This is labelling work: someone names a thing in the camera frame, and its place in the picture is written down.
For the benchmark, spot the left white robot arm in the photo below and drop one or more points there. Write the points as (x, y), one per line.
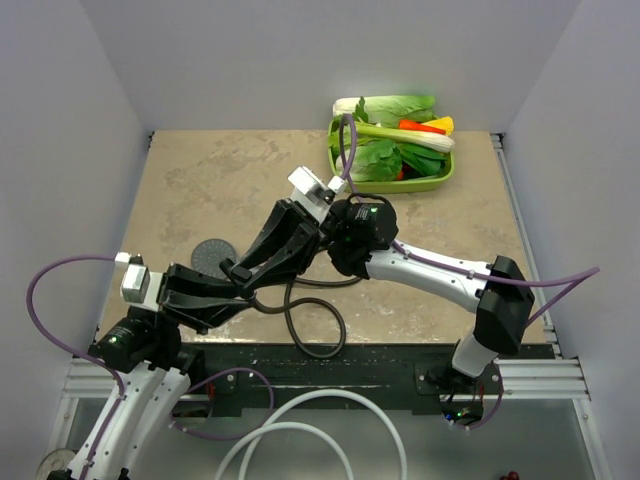
(144, 349)

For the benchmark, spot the grey shower head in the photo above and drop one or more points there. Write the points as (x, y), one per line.
(208, 254)

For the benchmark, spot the napa cabbage in front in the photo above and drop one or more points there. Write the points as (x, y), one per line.
(376, 161)

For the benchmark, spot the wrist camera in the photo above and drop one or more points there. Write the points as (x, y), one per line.
(312, 194)
(139, 287)

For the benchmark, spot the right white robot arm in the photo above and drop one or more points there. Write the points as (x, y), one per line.
(360, 239)

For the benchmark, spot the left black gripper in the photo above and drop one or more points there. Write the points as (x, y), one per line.
(197, 299)

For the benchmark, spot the yellow pepper piece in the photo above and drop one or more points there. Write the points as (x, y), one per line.
(443, 125)

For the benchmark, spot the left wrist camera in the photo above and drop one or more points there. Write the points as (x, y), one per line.
(139, 287)

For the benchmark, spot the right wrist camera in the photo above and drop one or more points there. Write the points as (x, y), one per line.
(312, 194)

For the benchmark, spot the napa cabbage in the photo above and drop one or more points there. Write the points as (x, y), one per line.
(376, 161)
(387, 110)

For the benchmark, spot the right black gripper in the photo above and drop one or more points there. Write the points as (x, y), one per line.
(304, 245)

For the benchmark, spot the napa cabbage at back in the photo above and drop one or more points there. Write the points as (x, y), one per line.
(387, 110)

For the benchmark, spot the green vegetable tray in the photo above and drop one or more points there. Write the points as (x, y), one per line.
(408, 181)

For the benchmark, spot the tin can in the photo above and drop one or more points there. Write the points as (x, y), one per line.
(56, 460)

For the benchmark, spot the green celery stalk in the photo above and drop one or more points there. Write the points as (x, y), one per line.
(438, 142)

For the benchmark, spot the black mounting base plate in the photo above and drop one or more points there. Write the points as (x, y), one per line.
(394, 376)

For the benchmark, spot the orange carrot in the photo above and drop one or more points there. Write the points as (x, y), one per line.
(410, 125)

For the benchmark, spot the dark green leafy vegetable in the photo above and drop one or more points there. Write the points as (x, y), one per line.
(423, 160)

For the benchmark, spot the black T-shaped fitting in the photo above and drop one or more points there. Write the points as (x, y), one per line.
(234, 272)

